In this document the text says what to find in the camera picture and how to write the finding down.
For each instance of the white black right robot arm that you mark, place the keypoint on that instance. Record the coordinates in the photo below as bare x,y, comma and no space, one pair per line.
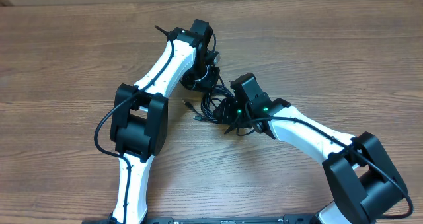
364,183

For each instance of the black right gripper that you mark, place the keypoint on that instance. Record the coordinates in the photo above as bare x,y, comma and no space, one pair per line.
225,110

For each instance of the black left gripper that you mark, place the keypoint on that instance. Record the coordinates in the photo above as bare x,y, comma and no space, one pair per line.
207,84

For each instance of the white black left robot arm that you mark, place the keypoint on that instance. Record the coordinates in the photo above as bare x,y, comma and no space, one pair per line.
135,130

